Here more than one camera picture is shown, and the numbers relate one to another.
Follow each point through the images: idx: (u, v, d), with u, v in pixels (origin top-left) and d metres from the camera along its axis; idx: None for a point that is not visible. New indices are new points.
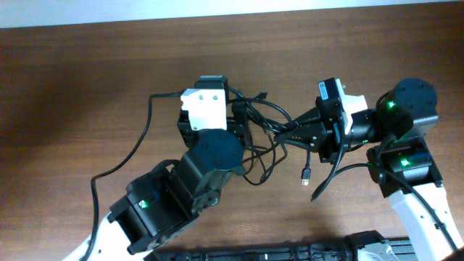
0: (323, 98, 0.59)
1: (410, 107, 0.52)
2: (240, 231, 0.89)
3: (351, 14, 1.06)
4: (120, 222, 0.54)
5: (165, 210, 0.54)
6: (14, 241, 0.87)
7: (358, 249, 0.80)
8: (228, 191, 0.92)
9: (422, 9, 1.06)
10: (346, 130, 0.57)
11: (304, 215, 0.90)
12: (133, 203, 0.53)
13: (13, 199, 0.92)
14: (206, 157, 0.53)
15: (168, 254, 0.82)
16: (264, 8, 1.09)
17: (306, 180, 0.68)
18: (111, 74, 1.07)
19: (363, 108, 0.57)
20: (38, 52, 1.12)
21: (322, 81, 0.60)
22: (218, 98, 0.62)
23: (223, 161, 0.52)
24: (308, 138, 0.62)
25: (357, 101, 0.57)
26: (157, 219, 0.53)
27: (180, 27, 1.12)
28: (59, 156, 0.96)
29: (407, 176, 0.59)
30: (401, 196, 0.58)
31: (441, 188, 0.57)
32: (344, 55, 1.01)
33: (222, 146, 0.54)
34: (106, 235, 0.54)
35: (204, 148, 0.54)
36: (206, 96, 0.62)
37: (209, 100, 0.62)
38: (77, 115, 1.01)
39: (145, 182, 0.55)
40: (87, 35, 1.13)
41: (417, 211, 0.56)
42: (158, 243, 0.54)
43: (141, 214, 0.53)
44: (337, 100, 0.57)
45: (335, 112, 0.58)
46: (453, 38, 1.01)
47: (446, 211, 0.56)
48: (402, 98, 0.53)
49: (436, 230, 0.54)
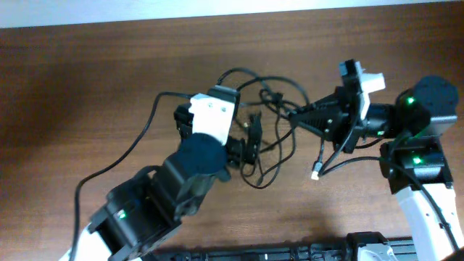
0: (342, 75, 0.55)
1: (430, 105, 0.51)
2: (239, 232, 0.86)
3: (350, 18, 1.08)
4: (101, 233, 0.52)
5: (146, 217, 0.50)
6: (15, 241, 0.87)
7: (359, 246, 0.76)
8: (228, 189, 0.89)
9: (420, 13, 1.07)
10: (362, 114, 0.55)
11: (305, 215, 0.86)
12: (112, 212, 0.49)
13: (13, 199, 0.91)
14: (187, 162, 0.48)
15: (168, 254, 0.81)
16: (266, 9, 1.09)
17: (316, 173, 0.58)
18: (109, 72, 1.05)
19: (380, 88, 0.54)
20: (36, 51, 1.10)
21: (343, 61, 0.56)
22: (226, 112, 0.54)
23: (206, 165, 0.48)
24: (322, 122, 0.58)
25: (373, 80, 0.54)
26: (138, 228, 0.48)
27: (179, 25, 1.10)
28: (57, 156, 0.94)
29: (417, 174, 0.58)
30: (408, 193, 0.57)
31: (451, 191, 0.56)
32: (344, 58, 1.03)
33: (205, 150, 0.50)
34: (90, 246, 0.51)
35: (185, 152, 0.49)
36: (214, 105, 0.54)
37: (216, 110, 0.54)
38: (75, 114, 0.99)
39: (125, 188, 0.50)
40: (85, 32, 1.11)
41: (424, 209, 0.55)
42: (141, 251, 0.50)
43: (122, 223, 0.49)
44: (356, 77, 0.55)
45: (352, 90, 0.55)
46: (451, 43, 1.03)
47: (454, 212, 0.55)
48: (422, 95, 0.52)
49: (440, 230, 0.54)
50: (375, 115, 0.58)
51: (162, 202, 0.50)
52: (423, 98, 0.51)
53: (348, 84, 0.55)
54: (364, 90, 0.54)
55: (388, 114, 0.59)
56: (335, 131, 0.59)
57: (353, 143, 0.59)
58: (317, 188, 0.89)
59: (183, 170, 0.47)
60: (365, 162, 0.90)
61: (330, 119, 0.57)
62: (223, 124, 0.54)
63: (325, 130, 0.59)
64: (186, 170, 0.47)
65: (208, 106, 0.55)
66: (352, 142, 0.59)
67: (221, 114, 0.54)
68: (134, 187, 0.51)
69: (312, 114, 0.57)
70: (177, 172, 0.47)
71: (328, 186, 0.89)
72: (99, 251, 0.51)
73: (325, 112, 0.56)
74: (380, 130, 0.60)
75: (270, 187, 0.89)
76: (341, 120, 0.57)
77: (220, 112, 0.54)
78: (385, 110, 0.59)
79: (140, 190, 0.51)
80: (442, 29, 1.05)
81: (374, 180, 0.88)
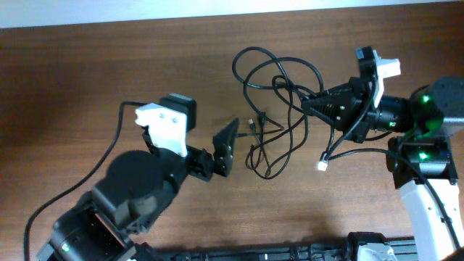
0: (359, 60, 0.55)
1: (444, 105, 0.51)
2: (239, 232, 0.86)
3: (349, 18, 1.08)
4: None
5: (96, 243, 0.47)
6: (13, 241, 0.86)
7: (359, 245, 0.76)
8: (228, 190, 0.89)
9: (419, 14, 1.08)
10: (375, 103, 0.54)
11: (305, 215, 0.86)
12: (57, 243, 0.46)
13: (12, 199, 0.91)
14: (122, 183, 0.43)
15: (168, 254, 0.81)
16: (265, 9, 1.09)
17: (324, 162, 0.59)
18: (109, 72, 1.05)
19: (396, 74, 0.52)
20: (36, 51, 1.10)
21: (360, 47, 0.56)
22: (177, 122, 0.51)
23: (138, 190, 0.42)
24: (336, 108, 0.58)
25: (390, 65, 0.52)
26: (86, 254, 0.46)
27: (179, 25, 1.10)
28: (58, 156, 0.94)
29: (423, 170, 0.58)
30: (412, 187, 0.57)
31: (454, 187, 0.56)
32: (344, 57, 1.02)
33: (143, 169, 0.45)
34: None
35: (120, 172, 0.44)
36: (167, 115, 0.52)
37: (168, 121, 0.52)
38: (75, 114, 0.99)
39: (65, 220, 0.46)
40: (85, 32, 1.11)
41: (427, 202, 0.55)
42: None
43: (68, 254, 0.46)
44: (373, 61, 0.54)
45: (368, 76, 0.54)
46: (450, 41, 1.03)
47: (456, 209, 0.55)
48: (438, 93, 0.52)
49: (441, 224, 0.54)
50: (390, 107, 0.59)
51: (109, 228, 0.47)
52: (438, 98, 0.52)
53: (364, 69, 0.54)
54: (379, 75, 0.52)
55: (403, 108, 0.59)
56: (347, 119, 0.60)
57: (364, 131, 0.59)
58: (317, 189, 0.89)
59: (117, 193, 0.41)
60: (365, 162, 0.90)
61: (343, 106, 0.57)
62: (177, 135, 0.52)
63: (337, 118, 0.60)
64: (122, 194, 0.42)
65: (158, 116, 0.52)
66: (362, 132, 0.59)
67: (173, 125, 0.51)
68: (79, 214, 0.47)
69: (325, 98, 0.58)
70: (109, 201, 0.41)
71: (329, 186, 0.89)
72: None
73: (339, 98, 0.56)
74: (391, 121, 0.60)
75: (270, 187, 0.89)
76: (354, 108, 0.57)
77: (170, 122, 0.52)
78: (402, 104, 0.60)
79: (85, 216, 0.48)
80: (441, 29, 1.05)
81: (374, 180, 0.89)
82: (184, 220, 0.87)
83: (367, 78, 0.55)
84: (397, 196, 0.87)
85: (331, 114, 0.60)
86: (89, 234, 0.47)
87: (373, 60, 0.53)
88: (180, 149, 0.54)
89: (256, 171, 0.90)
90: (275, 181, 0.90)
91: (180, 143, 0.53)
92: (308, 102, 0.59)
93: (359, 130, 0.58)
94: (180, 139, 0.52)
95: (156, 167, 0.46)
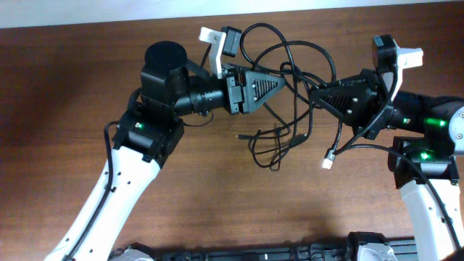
0: (379, 47, 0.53)
1: (460, 138, 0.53)
2: (240, 232, 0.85)
3: (350, 18, 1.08)
4: (126, 146, 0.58)
5: (155, 126, 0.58)
6: (14, 241, 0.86)
7: (360, 245, 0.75)
8: (228, 190, 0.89)
9: (417, 14, 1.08)
10: (391, 96, 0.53)
11: (305, 215, 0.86)
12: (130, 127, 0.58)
13: (12, 199, 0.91)
14: (160, 60, 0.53)
15: (167, 254, 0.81)
16: (265, 9, 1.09)
17: (330, 159, 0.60)
18: (110, 72, 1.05)
19: (416, 64, 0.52)
20: (38, 51, 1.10)
21: (378, 35, 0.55)
22: (219, 38, 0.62)
23: (173, 63, 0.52)
24: (348, 101, 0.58)
25: (412, 54, 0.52)
26: (154, 129, 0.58)
27: (178, 25, 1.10)
28: (59, 155, 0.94)
29: (424, 170, 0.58)
30: (413, 187, 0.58)
31: (455, 188, 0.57)
32: (344, 56, 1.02)
33: (175, 49, 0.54)
34: (123, 159, 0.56)
35: (158, 59, 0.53)
36: (215, 35, 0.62)
37: (214, 40, 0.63)
38: (76, 112, 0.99)
39: (124, 117, 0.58)
40: (86, 33, 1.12)
41: (428, 203, 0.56)
42: (163, 152, 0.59)
43: (141, 131, 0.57)
44: (393, 51, 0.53)
45: (388, 64, 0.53)
46: (451, 40, 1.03)
47: (457, 209, 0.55)
48: (456, 123, 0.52)
49: (441, 224, 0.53)
50: (405, 104, 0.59)
51: (160, 110, 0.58)
52: (455, 127, 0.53)
53: (383, 58, 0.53)
54: (400, 64, 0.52)
55: (419, 106, 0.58)
56: (358, 114, 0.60)
57: (378, 126, 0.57)
58: (317, 189, 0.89)
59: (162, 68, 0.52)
60: (365, 162, 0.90)
61: (355, 99, 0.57)
62: (214, 51, 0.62)
63: (349, 112, 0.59)
64: (164, 68, 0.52)
65: (210, 36, 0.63)
66: (378, 127, 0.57)
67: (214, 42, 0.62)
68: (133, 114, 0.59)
69: (338, 90, 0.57)
70: (157, 75, 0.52)
71: (329, 186, 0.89)
72: (135, 160, 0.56)
73: (353, 89, 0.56)
74: (405, 117, 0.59)
75: (270, 187, 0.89)
76: (369, 101, 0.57)
77: (216, 40, 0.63)
78: (419, 101, 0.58)
79: (138, 112, 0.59)
80: (441, 29, 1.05)
81: (374, 180, 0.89)
82: (185, 220, 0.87)
83: (386, 67, 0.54)
84: (397, 196, 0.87)
85: (342, 106, 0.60)
86: (147, 120, 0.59)
87: (394, 48, 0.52)
88: (214, 67, 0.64)
89: (257, 166, 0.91)
90: (275, 181, 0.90)
91: (215, 57, 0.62)
92: (322, 90, 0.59)
93: (378, 125, 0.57)
94: (216, 54, 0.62)
95: (183, 48, 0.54)
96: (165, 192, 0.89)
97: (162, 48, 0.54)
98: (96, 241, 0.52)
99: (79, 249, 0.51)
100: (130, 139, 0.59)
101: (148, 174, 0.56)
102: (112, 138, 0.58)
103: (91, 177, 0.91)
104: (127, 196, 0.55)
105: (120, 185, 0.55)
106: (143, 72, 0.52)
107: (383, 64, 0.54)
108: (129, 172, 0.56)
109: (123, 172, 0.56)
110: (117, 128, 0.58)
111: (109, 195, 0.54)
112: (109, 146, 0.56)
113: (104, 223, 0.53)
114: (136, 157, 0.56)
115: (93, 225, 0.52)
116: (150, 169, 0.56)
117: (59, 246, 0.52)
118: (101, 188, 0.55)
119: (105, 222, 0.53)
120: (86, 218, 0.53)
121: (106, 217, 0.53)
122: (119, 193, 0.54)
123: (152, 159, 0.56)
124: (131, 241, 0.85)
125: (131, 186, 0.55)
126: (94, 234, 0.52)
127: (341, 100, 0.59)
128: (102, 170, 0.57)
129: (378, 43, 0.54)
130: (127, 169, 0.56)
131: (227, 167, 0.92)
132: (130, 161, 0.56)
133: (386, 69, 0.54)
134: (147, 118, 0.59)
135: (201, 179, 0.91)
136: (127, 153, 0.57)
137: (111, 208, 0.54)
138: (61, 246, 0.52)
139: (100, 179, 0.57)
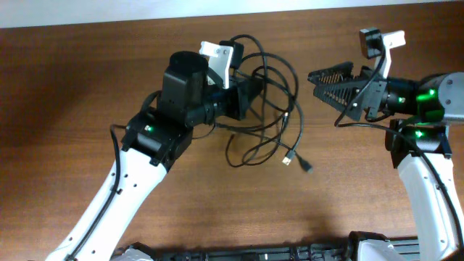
0: (365, 33, 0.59)
1: (446, 104, 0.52)
2: (239, 232, 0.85)
3: (350, 18, 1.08)
4: (135, 149, 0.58)
5: (165, 131, 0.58)
6: (14, 241, 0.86)
7: (360, 241, 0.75)
8: (228, 190, 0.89)
9: (419, 13, 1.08)
10: (384, 73, 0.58)
11: (305, 215, 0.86)
12: (139, 129, 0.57)
13: (12, 199, 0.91)
14: (185, 64, 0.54)
15: (168, 254, 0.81)
16: (265, 8, 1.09)
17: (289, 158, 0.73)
18: (109, 72, 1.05)
19: (401, 44, 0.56)
20: (38, 51, 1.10)
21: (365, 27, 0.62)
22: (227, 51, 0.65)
23: (196, 68, 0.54)
24: (351, 93, 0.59)
25: (396, 36, 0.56)
26: (164, 133, 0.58)
27: (180, 25, 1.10)
28: (59, 156, 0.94)
29: (419, 146, 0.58)
30: (409, 159, 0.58)
31: (449, 162, 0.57)
32: (344, 56, 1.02)
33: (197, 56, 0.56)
34: (130, 161, 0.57)
35: (181, 62, 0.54)
36: (221, 50, 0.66)
37: (222, 54, 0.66)
38: (75, 112, 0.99)
39: (134, 119, 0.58)
40: (85, 33, 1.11)
41: (423, 172, 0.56)
42: (170, 158, 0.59)
43: (149, 134, 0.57)
44: (379, 35, 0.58)
45: (377, 48, 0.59)
46: (452, 41, 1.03)
47: (450, 180, 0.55)
48: (441, 90, 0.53)
49: (436, 191, 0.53)
50: (400, 89, 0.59)
51: (175, 114, 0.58)
52: (441, 94, 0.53)
53: (372, 42, 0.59)
54: (386, 45, 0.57)
55: (409, 89, 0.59)
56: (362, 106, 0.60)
57: (375, 104, 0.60)
58: (317, 189, 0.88)
59: (183, 71, 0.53)
60: (365, 162, 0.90)
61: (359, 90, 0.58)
62: (223, 64, 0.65)
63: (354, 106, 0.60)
64: (186, 71, 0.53)
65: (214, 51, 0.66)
66: (377, 105, 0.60)
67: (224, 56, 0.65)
68: (143, 117, 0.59)
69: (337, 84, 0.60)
70: (179, 77, 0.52)
71: (328, 186, 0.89)
72: (142, 164, 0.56)
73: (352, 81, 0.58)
74: (401, 97, 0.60)
75: (270, 187, 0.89)
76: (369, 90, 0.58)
77: (222, 54, 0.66)
78: (410, 85, 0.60)
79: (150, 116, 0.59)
80: (441, 30, 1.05)
81: (374, 180, 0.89)
82: (184, 220, 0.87)
83: (376, 50, 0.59)
84: (397, 195, 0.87)
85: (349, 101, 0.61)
86: (156, 125, 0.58)
87: (379, 32, 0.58)
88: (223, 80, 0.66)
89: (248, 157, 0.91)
90: (275, 181, 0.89)
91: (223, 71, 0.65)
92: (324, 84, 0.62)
93: (373, 98, 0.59)
94: (225, 67, 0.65)
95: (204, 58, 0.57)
96: (164, 192, 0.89)
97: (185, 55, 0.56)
98: (99, 241, 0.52)
99: (82, 249, 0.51)
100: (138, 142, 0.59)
101: (156, 177, 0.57)
102: (121, 141, 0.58)
103: (91, 178, 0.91)
104: (134, 198, 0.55)
105: (126, 188, 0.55)
106: (165, 72, 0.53)
107: (371, 47, 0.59)
108: (136, 175, 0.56)
109: (130, 175, 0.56)
110: (127, 130, 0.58)
111: (115, 196, 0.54)
112: (117, 147, 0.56)
113: (109, 222, 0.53)
114: (143, 159, 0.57)
115: (98, 225, 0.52)
116: (157, 172, 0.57)
117: (62, 245, 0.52)
118: (107, 189, 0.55)
119: (109, 221, 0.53)
120: (90, 217, 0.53)
121: (111, 216, 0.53)
122: (124, 194, 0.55)
123: (159, 162, 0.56)
124: (131, 241, 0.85)
125: (137, 188, 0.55)
126: (98, 233, 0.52)
127: (345, 93, 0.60)
128: (109, 172, 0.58)
129: (365, 31, 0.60)
130: (134, 171, 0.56)
131: (228, 167, 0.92)
132: (138, 164, 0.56)
133: (375, 51, 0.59)
134: (156, 122, 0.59)
135: (201, 179, 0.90)
136: (135, 156, 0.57)
137: (117, 208, 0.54)
138: (64, 246, 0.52)
139: (106, 180, 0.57)
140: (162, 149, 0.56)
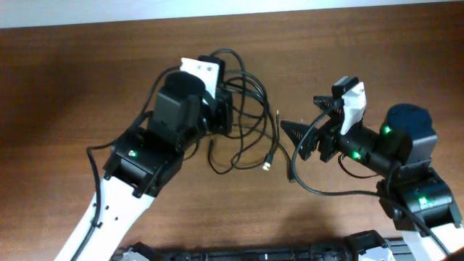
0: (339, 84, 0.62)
1: (406, 128, 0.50)
2: (240, 232, 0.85)
3: (351, 18, 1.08)
4: (117, 177, 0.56)
5: (151, 156, 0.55)
6: (14, 241, 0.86)
7: (360, 254, 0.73)
8: (228, 190, 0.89)
9: (420, 13, 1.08)
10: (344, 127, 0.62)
11: (305, 215, 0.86)
12: (123, 154, 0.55)
13: (14, 198, 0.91)
14: (180, 87, 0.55)
15: (167, 254, 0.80)
16: (266, 8, 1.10)
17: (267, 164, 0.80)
18: (110, 72, 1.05)
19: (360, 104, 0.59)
20: (40, 52, 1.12)
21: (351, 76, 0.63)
22: (212, 69, 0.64)
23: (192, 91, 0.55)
24: None
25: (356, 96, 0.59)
26: (149, 158, 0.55)
27: (181, 25, 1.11)
28: (58, 156, 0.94)
29: (423, 213, 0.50)
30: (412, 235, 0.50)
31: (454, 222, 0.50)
32: (345, 56, 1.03)
33: (193, 80, 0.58)
34: (111, 193, 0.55)
35: (176, 85, 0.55)
36: (203, 67, 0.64)
37: (204, 70, 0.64)
38: (76, 112, 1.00)
39: (119, 142, 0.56)
40: (88, 33, 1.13)
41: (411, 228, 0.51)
42: (156, 186, 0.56)
43: (133, 161, 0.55)
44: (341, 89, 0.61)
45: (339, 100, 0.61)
46: (452, 40, 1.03)
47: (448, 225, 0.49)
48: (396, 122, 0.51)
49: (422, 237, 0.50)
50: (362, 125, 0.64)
51: (165, 135, 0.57)
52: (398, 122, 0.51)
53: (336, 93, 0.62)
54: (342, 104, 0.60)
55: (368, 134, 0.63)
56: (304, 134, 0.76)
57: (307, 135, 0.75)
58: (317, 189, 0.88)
59: (178, 94, 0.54)
60: None
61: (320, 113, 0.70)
62: (211, 82, 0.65)
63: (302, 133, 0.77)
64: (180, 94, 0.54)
65: (197, 67, 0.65)
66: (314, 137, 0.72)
67: (209, 72, 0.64)
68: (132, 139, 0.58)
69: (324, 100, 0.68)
70: (174, 99, 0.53)
71: (329, 186, 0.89)
72: (125, 195, 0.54)
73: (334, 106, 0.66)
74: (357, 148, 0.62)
75: (270, 188, 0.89)
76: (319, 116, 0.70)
77: (206, 71, 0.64)
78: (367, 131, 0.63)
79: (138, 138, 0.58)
80: (442, 30, 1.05)
81: (374, 180, 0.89)
82: (184, 221, 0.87)
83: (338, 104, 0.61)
84: None
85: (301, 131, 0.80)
86: (143, 150, 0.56)
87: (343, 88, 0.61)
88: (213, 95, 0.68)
89: (243, 160, 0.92)
90: (275, 181, 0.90)
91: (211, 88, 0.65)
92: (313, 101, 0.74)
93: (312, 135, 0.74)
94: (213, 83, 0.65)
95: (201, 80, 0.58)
96: (165, 193, 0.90)
97: (182, 77, 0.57)
98: None
99: None
100: (122, 168, 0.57)
101: (138, 210, 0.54)
102: (104, 167, 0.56)
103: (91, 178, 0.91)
104: (115, 231, 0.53)
105: (106, 220, 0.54)
106: (159, 93, 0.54)
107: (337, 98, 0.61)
108: (117, 208, 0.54)
109: (111, 206, 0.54)
110: (112, 155, 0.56)
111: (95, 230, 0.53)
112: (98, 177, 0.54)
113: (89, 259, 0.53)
114: (127, 191, 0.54)
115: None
116: (141, 204, 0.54)
117: None
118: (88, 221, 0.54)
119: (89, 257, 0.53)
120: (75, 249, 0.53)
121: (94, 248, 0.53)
122: (106, 227, 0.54)
123: (143, 193, 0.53)
124: (131, 241, 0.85)
125: (118, 222, 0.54)
126: None
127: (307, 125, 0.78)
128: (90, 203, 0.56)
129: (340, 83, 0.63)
130: (115, 204, 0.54)
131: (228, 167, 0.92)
132: (121, 196, 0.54)
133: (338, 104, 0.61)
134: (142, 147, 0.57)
135: (201, 180, 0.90)
136: (116, 185, 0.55)
137: (100, 241, 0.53)
138: None
139: (87, 212, 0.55)
140: (148, 177, 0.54)
